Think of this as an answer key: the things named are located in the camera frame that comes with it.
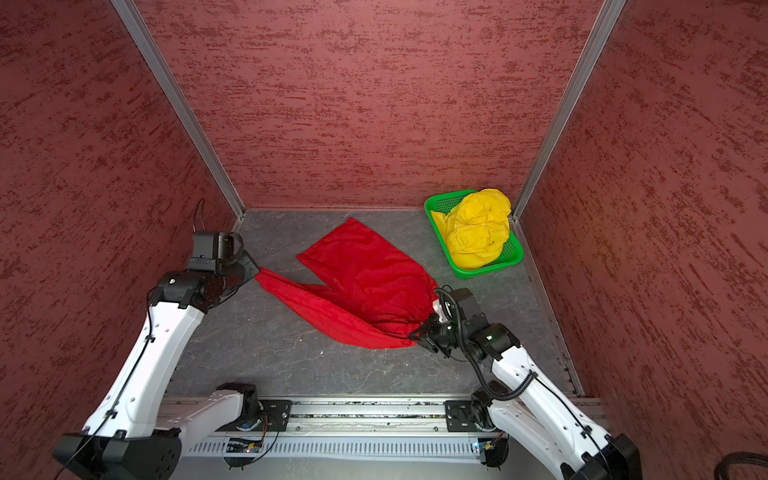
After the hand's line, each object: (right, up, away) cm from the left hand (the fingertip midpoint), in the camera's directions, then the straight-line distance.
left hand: (251, 272), depth 75 cm
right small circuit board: (+62, -44, -3) cm, 76 cm away
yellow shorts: (+67, +12, +32) cm, 75 cm away
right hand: (+40, -18, -1) cm, 44 cm away
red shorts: (+30, -8, +22) cm, 38 cm away
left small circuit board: (-2, -43, -2) cm, 43 cm away
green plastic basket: (+78, +4, +28) cm, 83 cm away
